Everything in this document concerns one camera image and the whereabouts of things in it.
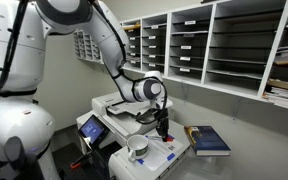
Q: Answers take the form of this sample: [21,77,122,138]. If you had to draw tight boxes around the white finisher unit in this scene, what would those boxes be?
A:
[109,121,190,180]

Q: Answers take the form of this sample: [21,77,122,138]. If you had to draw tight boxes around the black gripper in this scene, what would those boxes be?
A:
[156,109,169,142]

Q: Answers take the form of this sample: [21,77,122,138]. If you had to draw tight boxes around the white ceramic mug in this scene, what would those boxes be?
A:
[127,135,149,162]

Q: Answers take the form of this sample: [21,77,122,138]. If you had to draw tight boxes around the printer touchscreen panel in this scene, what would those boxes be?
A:
[78,115,110,149]

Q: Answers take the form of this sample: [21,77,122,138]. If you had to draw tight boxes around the small white sorter shelf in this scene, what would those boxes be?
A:
[73,30,103,64]

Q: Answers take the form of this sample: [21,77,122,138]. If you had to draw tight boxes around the red blue marker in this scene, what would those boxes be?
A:
[145,135,173,142]

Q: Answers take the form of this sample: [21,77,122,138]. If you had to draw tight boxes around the orange handled tool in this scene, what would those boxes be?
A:
[70,151,92,169]

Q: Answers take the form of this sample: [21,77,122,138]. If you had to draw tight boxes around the blue hardcover book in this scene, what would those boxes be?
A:
[184,126,231,156]

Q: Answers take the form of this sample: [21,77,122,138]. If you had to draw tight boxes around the white mail sorter shelf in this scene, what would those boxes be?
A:
[122,0,288,109]

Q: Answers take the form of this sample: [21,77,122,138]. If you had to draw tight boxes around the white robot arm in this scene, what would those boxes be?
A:
[0,0,168,180]

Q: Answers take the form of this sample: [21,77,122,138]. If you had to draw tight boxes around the white paper sheet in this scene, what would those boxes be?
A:
[138,132,183,171]

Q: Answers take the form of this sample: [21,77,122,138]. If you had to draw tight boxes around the white office printer copier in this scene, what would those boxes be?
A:
[76,91,174,154]

